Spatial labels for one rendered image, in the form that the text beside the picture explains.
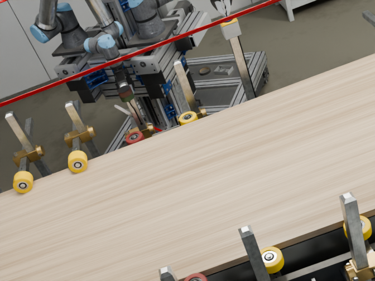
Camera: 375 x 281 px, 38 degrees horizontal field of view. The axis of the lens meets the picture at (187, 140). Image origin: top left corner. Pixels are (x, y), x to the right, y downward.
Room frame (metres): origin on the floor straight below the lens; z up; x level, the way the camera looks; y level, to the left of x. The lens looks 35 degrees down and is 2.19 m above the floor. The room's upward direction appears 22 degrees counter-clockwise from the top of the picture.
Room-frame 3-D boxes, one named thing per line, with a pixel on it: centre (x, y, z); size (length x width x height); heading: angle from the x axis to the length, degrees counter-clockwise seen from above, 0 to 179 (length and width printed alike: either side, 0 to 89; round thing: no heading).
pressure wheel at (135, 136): (2.01, 0.21, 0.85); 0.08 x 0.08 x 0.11
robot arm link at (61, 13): (2.95, 0.38, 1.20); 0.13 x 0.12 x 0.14; 129
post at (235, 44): (2.08, -0.34, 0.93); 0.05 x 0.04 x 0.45; 87
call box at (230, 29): (2.08, -0.34, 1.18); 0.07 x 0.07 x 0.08; 87
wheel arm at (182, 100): (2.19, -0.05, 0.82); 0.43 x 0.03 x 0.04; 177
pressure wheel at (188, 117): (2.00, -0.04, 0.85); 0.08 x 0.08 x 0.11
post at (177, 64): (2.10, -0.08, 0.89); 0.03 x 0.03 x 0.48; 87
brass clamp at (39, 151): (2.13, 0.69, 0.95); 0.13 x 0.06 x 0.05; 87
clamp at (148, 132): (2.11, 0.19, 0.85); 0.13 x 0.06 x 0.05; 87
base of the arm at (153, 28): (2.68, -0.04, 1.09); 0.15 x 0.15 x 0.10
